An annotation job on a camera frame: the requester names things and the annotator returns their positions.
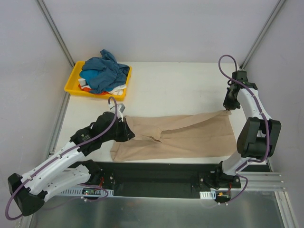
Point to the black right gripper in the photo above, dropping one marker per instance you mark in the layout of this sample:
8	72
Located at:
231	100

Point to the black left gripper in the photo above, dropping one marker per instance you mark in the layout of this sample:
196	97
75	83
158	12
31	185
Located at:
123	130

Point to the beige t-shirt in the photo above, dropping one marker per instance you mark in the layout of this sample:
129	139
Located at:
181	136

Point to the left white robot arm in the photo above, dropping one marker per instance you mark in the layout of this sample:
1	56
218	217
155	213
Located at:
67	167

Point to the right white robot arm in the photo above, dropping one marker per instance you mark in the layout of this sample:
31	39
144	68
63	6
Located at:
259	135

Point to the white shirt in tray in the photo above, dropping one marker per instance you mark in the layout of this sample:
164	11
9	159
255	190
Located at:
115	91

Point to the dark blue shirt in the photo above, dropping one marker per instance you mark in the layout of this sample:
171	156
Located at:
111	73

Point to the orange shirt in tray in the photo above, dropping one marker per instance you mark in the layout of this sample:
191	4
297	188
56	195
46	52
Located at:
89	90

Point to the bright blue shirt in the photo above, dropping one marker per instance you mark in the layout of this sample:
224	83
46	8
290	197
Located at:
88	75

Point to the yellow plastic tray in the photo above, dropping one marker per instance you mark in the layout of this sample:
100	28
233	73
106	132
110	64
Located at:
72	87

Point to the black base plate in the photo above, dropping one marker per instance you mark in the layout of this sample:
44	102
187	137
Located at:
161	180

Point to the left slotted cable duct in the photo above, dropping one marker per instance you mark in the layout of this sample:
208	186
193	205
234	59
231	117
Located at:
86	191

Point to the slotted cable duct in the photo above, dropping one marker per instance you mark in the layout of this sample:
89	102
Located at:
207	195
86	191

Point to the aluminium frame rail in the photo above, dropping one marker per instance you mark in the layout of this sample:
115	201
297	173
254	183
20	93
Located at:
265	181

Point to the right slotted cable duct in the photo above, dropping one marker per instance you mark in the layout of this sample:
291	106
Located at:
207	195

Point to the right corner aluminium post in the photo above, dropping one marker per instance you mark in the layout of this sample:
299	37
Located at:
263	32

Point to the corner aluminium post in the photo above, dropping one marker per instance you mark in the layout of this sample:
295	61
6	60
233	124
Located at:
263	32
55	31

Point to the left corner aluminium post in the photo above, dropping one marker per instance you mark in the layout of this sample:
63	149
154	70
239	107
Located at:
55	31

